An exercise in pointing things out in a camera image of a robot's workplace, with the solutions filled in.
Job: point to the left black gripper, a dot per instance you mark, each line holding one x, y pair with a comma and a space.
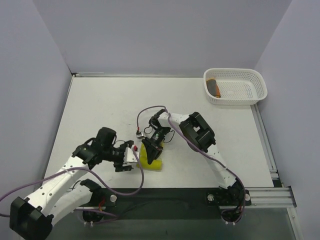
121, 157

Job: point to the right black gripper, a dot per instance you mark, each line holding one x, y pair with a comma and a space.
151, 144

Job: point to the yellow green towel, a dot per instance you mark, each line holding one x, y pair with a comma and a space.
156, 165

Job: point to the orange grey towel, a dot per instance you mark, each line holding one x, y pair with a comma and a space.
213, 88

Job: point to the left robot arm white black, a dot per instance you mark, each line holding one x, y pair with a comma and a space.
75, 184

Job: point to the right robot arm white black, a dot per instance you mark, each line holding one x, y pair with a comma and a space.
199, 136

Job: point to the white plastic perforated basket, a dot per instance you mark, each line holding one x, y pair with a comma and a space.
237, 86

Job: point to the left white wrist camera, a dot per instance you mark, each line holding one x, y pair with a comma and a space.
131, 156

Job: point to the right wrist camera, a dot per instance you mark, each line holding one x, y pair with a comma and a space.
140, 135

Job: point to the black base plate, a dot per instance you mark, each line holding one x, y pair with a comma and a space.
167, 204

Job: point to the aluminium frame rail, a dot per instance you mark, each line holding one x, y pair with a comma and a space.
260, 197

